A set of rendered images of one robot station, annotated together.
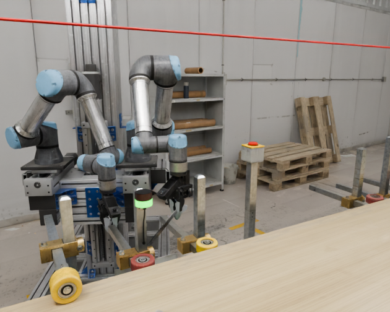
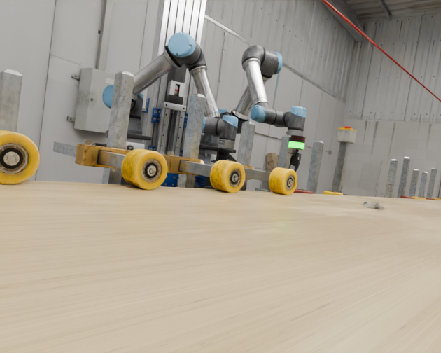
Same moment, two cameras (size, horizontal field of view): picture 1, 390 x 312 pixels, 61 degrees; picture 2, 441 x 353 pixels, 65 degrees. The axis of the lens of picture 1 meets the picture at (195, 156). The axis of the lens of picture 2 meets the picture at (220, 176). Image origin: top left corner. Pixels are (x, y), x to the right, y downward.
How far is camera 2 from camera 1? 100 cm
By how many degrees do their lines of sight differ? 19
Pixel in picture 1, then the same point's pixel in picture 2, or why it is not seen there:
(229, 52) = (221, 98)
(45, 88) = (180, 47)
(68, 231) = (248, 154)
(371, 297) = not seen: outside the picture
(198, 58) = not seen: hidden behind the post
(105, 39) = (195, 32)
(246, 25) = (237, 77)
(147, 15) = not seen: hidden behind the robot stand
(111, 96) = (190, 85)
